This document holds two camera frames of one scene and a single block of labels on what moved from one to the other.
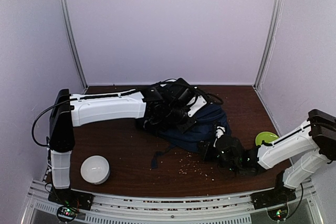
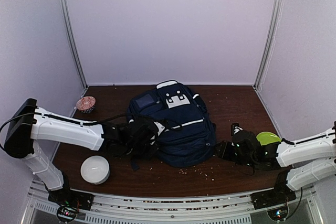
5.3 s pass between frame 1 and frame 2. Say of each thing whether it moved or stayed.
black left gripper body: moved
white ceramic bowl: stayed
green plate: stayed
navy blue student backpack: moved
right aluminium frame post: stayed
